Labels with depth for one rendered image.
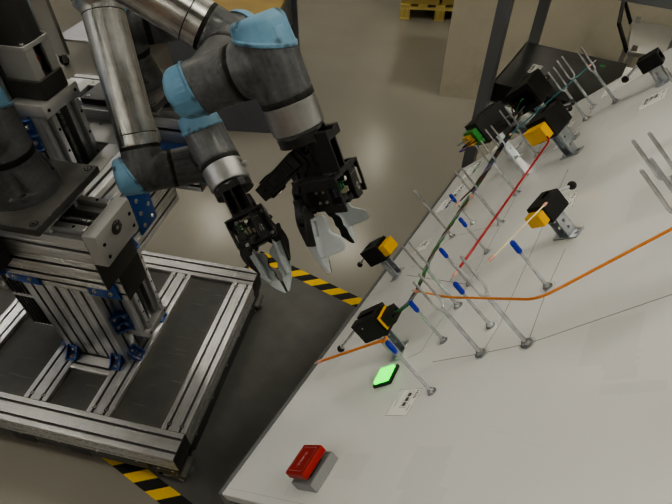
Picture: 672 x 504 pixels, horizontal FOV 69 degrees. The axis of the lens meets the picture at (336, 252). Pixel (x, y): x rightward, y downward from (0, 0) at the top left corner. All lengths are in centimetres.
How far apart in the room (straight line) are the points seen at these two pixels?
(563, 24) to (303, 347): 272
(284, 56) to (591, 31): 333
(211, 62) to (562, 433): 58
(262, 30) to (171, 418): 146
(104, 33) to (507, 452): 91
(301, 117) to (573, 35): 330
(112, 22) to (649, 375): 96
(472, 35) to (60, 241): 314
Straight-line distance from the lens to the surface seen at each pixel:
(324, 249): 72
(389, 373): 81
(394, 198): 289
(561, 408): 56
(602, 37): 390
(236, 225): 86
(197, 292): 218
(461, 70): 389
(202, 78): 69
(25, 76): 137
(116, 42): 103
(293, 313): 229
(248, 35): 65
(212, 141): 90
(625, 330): 60
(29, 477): 222
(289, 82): 65
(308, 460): 75
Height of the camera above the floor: 182
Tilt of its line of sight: 45 degrees down
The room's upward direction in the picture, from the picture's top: straight up
